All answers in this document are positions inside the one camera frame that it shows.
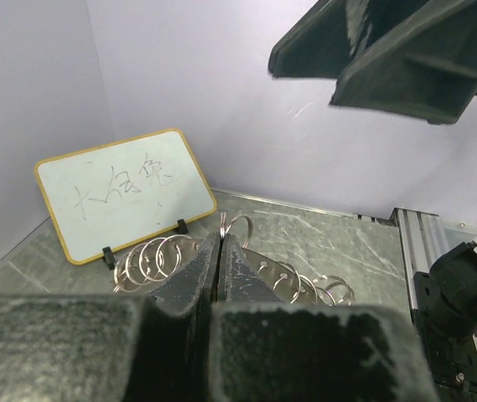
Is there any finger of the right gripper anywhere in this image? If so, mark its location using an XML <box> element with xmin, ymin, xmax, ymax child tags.
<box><xmin>268</xmin><ymin>0</ymin><xmax>425</xmax><ymax>80</ymax></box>
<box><xmin>330</xmin><ymin>1</ymin><xmax>477</xmax><ymax>125</ymax></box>

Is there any white framed whiteboard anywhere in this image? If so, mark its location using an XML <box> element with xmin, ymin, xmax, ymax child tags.
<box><xmin>34</xmin><ymin>128</ymin><xmax>217</xmax><ymax>265</ymax></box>

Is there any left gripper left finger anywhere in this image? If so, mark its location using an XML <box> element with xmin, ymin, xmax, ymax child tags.
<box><xmin>0</xmin><ymin>234</ymin><xmax>220</xmax><ymax>401</ymax></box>

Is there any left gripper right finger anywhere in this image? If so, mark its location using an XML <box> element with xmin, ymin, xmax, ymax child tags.
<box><xmin>212</xmin><ymin>234</ymin><xmax>440</xmax><ymax>402</ymax></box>

